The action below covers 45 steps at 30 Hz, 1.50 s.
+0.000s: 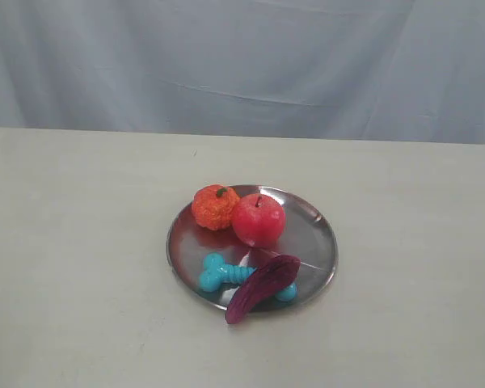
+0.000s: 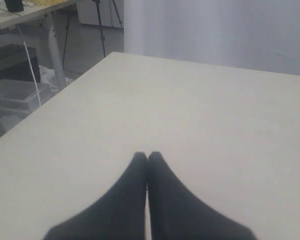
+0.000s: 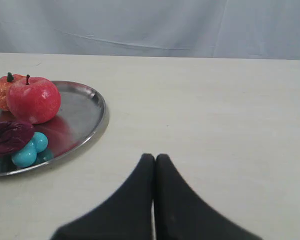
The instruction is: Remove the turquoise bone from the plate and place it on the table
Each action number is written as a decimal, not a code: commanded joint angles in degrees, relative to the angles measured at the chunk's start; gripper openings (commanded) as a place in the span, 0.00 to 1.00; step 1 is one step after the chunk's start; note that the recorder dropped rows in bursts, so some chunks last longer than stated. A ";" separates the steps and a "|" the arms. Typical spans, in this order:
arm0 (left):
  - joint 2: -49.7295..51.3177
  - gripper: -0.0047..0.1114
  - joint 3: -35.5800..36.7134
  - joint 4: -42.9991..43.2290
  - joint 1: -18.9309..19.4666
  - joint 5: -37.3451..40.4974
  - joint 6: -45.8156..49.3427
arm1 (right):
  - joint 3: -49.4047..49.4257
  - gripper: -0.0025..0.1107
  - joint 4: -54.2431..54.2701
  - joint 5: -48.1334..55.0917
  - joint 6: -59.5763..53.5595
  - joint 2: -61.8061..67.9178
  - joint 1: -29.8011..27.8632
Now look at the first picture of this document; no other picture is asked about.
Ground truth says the red apple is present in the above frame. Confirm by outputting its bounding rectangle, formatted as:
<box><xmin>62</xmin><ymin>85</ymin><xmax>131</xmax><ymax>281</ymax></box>
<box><xmin>231</xmin><ymin>193</ymin><xmax>286</xmax><ymax>248</ymax></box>

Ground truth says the light blue backdrop cloth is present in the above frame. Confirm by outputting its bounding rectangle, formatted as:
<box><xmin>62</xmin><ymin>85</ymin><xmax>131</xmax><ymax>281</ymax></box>
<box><xmin>0</xmin><ymin>1</ymin><xmax>485</xmax><ymax>144</ymax></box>

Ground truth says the purple toy leaf vegetable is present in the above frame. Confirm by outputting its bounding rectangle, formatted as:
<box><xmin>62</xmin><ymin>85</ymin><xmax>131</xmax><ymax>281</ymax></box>
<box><xmin>225</xmin><ymin>255</ymin><xmax>301</xmax><ymax>324</ymax></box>

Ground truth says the turquoise toy bone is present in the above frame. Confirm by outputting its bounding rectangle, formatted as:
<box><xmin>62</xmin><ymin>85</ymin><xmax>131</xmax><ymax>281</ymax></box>
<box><xmin>197</xmin><ymin>253</ymin><xmax>298</xmax><ymax>303</ymax></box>

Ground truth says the round stainless steel plate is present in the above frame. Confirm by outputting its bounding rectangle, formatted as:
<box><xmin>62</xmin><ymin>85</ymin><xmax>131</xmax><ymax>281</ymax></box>
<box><xmin>167</xmin><ymin>184</ymin><xmax>338</xmax><ymax>313</ymax></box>

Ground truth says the small orange pumpkin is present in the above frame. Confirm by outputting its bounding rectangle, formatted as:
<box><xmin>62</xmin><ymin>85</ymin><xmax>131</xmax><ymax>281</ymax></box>
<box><xmin>192</xmin><ymin>184</ymin><xmax>240</xmax><ymax>231</ymax></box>

